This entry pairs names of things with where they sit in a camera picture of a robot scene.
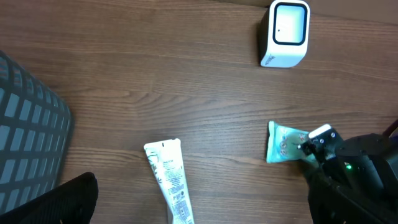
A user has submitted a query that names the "white barcode scanner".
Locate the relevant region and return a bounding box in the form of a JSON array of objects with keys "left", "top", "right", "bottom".
[{"left": 258, "top": 0, "right": 310, "bottom": 68}]

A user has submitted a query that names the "teal wipes packet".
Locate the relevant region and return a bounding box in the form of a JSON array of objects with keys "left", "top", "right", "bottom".
[{"left": 266, "top": 121, "right": 317, "bottom": 166}]

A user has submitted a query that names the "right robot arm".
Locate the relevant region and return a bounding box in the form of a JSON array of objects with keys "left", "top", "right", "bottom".
[{"left": 305, "top": 134, "right": 397, "bottom": 223}]

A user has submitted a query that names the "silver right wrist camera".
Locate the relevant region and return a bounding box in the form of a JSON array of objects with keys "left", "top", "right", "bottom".
[{"left": 297, "top": 124, "right": 343, "bottom": 164}]

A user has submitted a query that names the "white tube gold cap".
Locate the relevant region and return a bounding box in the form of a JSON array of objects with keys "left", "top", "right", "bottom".
[{"left": 144, "top": 138, "right": 195, "bottom": 224}]

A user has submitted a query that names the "grey plastic mesh basket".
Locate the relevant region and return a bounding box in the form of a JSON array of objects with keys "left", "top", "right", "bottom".
[{"left": 1, "top": 52, "right": 74, "bottom": 213}]

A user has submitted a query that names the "red purple pad package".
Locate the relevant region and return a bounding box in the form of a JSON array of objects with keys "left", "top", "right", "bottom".
[{"left": 382, "top": 120, "right": 398, "bottom": 138}]

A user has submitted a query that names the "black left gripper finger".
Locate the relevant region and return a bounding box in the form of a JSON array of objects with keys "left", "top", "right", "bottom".
[{"left": 1, "top": 172, "right": 98, "bottom": 224}]

